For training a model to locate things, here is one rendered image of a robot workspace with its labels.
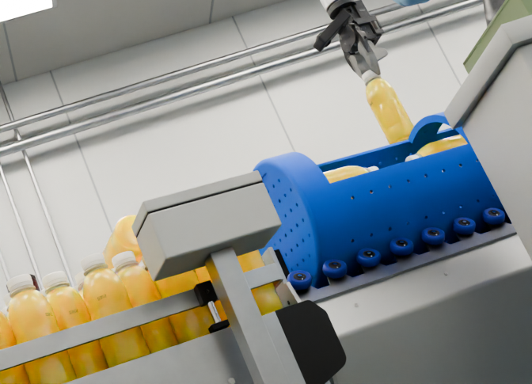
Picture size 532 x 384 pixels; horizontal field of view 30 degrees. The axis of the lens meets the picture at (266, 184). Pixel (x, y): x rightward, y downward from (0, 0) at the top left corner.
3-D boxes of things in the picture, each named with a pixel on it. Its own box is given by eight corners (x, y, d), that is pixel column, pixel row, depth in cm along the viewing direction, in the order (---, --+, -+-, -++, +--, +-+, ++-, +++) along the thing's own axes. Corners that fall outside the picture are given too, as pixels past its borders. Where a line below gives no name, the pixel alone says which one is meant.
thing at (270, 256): (305, 304, 183) (279, 244, 187) (294, 308, 182) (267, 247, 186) (288, 321, 191) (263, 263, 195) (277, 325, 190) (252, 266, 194)
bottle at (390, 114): (412, 147, 232) (378, 81, 238) (424, 132, 226) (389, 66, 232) (387, 154, 230) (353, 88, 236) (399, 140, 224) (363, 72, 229)
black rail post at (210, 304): (230, 324, 157) (211, 279, 160) (213, 330, 156) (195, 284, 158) (226, 328, 159) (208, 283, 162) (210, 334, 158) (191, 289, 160)
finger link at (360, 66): (388, 80, 238) (374, 46, 239) (367, 85, 235) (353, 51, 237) (381, 85, 241) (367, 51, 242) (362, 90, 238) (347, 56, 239)
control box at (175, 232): (283, 224, 155) (257, 167, 158) (165, 260, 147) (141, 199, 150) (264, 248, 164) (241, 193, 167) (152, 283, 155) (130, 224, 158)
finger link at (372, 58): (399, 62, 232) (379, 34, 236) (378, 66, 229) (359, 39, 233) (395, 70, 234) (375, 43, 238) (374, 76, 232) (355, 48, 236)
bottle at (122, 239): (119, 207, 170) (99, 251, 186) (111, 242, 167) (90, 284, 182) (159, 218, 172) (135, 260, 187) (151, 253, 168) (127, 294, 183)
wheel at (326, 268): (339, 254, 184) (339, 263, 185) (317, 260, 182) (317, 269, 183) (351, 266, 181) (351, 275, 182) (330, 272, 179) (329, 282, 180)
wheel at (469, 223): (466, 213, 197) (465, 222, 198) (448, 218, 195) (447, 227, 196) (480, 223, 193) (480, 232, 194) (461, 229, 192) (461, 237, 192)
